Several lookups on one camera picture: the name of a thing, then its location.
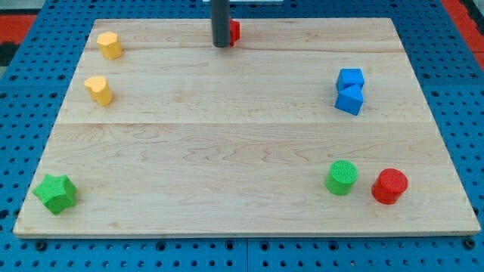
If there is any yellow heart block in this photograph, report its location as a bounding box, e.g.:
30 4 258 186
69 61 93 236
84 76 113 106

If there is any green star block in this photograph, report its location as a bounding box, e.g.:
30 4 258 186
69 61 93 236
33 175 77 215

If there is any red star block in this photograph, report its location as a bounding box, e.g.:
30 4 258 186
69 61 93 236
229 18 240 47

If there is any red cylinder block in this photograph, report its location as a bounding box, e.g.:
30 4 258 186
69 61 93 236
371 168 408 205

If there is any light wooden board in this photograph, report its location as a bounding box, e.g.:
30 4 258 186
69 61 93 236
14 18 481 239

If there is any blue triangle block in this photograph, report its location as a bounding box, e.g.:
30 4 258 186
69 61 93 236
334 84 365 116

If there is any blue cube block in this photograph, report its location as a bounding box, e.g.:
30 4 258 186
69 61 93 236
336 68 365 91

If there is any green cylinder block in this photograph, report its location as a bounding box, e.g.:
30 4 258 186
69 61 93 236
324 159 358 196

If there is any yellow hexagon block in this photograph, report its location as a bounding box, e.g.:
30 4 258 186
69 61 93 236
97 31 123 60

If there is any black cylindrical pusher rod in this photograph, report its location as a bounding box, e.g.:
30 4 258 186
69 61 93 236
210 0 231 48

